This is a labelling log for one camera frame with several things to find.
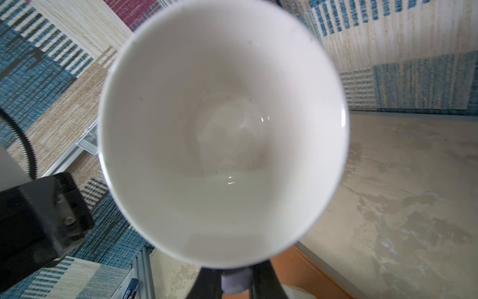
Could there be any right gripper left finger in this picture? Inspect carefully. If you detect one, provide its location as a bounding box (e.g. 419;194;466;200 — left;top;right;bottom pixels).
186;268;223;299

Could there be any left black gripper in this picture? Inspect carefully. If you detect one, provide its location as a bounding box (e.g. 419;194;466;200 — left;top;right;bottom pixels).
1;172;95;292

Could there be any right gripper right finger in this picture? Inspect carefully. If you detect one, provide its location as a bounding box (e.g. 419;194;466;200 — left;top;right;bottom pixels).
251;260;288;299

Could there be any purple mug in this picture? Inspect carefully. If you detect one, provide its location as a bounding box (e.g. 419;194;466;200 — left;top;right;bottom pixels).
98;1;350;297

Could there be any white faceted mug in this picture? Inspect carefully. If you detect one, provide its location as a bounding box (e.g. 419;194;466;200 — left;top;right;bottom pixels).
281;284;317;299

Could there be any brown serving tray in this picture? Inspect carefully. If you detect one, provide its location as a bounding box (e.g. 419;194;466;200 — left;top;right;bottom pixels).
222;245;354;299

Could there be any blue white marker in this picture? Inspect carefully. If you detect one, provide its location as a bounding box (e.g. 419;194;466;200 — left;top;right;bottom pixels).
122;278;139;299

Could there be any white wire wall basket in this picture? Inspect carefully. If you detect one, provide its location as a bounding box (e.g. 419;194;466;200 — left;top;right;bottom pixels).
75;120;99;155

